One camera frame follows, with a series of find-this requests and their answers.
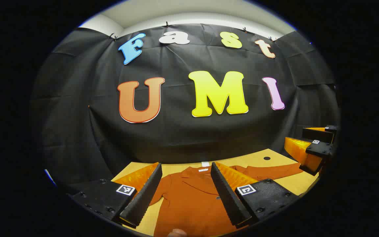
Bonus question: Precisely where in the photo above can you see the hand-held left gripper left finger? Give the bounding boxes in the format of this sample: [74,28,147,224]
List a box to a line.
[67,162,163,228]

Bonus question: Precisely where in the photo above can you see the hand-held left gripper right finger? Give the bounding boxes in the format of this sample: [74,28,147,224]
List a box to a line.
[210,161,300,227]

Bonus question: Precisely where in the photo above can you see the orange ribbed jacket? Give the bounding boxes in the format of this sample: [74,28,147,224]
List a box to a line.
[148,161,305,237]

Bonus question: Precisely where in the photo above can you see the black backdrop cloth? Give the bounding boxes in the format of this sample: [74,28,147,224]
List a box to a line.
[30,23,341,198]

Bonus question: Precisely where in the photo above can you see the white device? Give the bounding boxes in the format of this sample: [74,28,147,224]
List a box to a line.
[44,169,57,186]

